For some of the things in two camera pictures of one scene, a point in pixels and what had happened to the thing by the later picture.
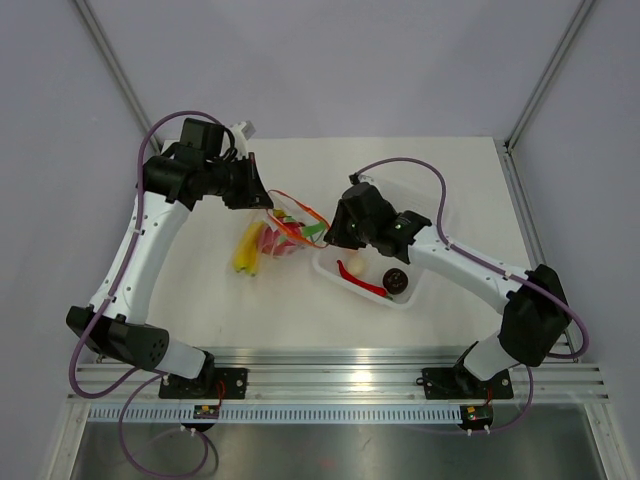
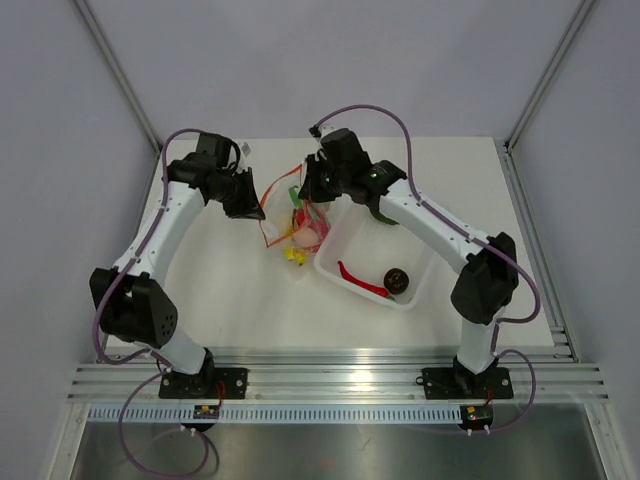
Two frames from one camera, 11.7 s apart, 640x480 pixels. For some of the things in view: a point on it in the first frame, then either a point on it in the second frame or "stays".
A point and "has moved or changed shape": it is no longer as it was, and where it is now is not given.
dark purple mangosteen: (395, 280) stays
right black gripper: (337, 235) -> (311, 190)
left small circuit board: (206, 411) stays
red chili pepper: (374, 289) stays
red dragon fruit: (275, 240) -> (310, 215)
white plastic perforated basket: (375, 276) stays
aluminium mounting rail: (343, 377) stays
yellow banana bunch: (247, 254) -> (294, 253)
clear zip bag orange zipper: (280, 230) has moved or changed shape
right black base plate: (458, 383) stays
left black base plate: (216, 383) stays
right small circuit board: (476, 415) stays
